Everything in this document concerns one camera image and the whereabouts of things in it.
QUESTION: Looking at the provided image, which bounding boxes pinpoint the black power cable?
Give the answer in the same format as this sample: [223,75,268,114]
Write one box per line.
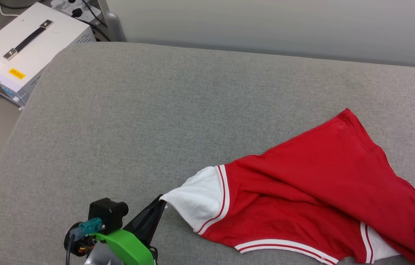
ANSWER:
[80,0,111,42]

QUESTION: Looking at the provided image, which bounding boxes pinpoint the white equipment box, black handle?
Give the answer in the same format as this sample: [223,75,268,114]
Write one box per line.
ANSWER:
[0,2,96,108]

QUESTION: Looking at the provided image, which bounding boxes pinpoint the grey metal partition foot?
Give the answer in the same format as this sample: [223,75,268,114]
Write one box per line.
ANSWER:
[97,0,126,42]

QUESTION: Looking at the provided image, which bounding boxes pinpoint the black floor cable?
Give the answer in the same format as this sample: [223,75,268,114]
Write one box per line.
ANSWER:
[0,0,44,10]

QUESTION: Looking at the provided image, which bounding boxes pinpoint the white power strip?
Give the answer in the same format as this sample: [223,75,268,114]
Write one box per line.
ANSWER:
[51,0,102,25]

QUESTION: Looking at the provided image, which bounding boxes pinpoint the red and white t-shirt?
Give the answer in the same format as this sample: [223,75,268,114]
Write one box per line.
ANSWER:
[159,108,415,265]

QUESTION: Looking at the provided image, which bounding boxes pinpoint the teal connector with black cable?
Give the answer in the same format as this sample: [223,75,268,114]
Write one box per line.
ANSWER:
[66,217,104,265]

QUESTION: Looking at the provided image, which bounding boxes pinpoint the white cable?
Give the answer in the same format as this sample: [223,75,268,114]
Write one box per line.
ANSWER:
[0,0,21,17]

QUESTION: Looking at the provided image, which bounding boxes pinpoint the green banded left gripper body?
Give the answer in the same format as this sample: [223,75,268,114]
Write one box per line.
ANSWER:
[86,228,157,265]

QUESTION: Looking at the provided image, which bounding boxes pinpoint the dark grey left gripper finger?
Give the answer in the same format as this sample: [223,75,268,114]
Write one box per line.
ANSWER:
[124,195,163,239]
[137,201,167,247]

